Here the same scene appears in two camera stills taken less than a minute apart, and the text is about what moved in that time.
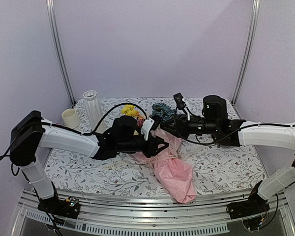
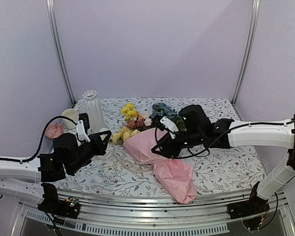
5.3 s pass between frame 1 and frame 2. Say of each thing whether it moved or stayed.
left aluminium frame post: stayed
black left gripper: moved
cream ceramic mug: stayed
